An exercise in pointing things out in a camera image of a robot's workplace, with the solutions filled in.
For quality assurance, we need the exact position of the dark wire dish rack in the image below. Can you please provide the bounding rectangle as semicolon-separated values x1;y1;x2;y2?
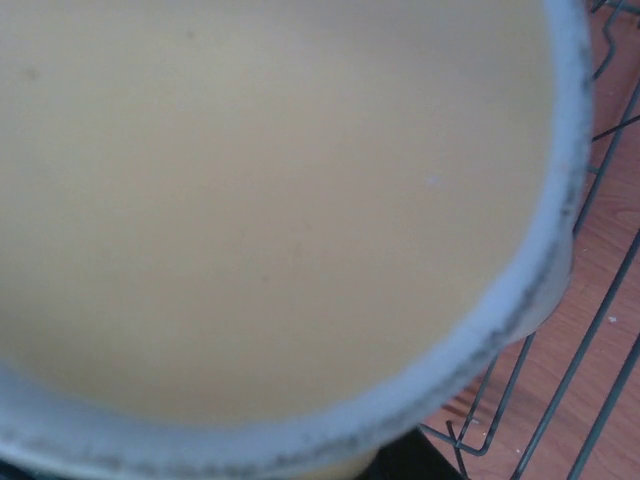
425;1;639;479

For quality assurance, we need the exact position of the yellow ceramic mug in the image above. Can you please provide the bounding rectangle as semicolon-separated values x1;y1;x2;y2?
1;1;593;479

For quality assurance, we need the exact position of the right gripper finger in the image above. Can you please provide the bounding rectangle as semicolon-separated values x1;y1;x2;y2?
364;429;464;480

